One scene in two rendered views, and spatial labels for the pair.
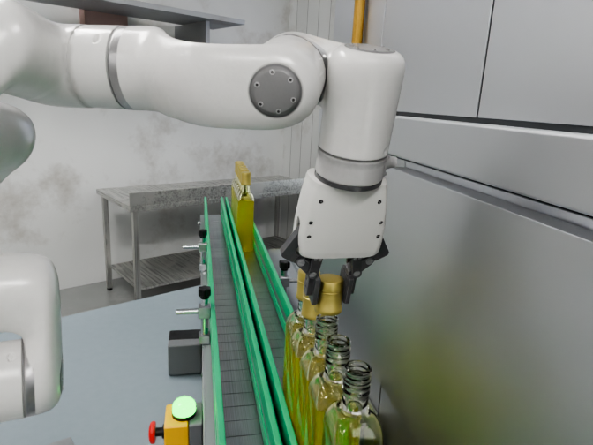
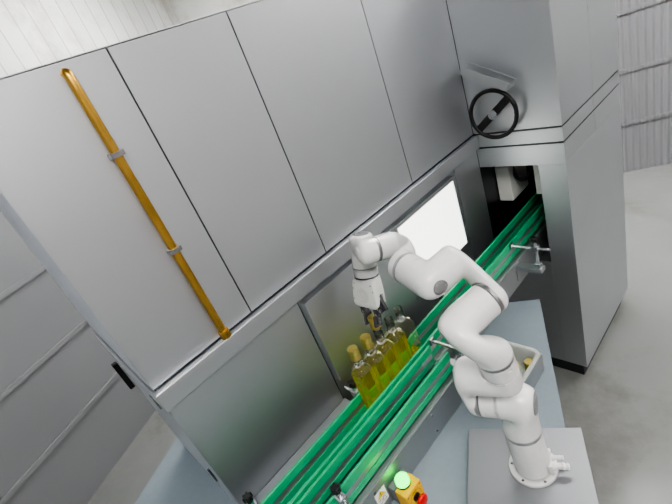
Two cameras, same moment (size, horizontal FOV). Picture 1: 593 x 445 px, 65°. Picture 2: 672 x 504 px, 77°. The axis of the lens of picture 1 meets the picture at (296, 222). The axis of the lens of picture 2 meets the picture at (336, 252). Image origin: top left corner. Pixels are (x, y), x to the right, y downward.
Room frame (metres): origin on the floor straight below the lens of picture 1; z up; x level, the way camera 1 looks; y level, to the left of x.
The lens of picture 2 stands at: (1.01, 0.96, 1.99)
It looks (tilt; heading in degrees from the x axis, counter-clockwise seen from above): 26 degrees down; 247
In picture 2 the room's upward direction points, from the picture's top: 22 degrees counter-clockwise
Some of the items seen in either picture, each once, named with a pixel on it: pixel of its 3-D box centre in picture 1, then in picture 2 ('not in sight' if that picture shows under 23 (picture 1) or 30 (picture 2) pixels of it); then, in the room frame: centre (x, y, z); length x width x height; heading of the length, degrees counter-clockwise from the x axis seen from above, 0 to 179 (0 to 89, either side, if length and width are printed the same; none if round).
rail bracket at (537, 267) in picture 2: not in sight; (531, 259); (-0.27, -0.10, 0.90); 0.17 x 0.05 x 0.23; 102
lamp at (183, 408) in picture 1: (183, 406); (402, 479); (0.76, 0.19, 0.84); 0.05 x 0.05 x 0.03
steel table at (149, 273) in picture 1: (220, 230); not in sight; (3.46, 0.59, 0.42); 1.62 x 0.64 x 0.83; 130
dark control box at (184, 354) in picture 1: (185, 351); not in sight; (1.03, 0.26, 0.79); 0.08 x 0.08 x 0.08; 12
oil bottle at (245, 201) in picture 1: (244, 211); not in sight; (1.61, 0.18, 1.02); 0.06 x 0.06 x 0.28; 12
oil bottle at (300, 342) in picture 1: (308, 395); (380, 375); (0.61, -0.03, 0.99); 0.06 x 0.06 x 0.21; 13
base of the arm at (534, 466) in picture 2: not in sight; (533, 449); (0.46, 0.41, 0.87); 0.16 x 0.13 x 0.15; 128
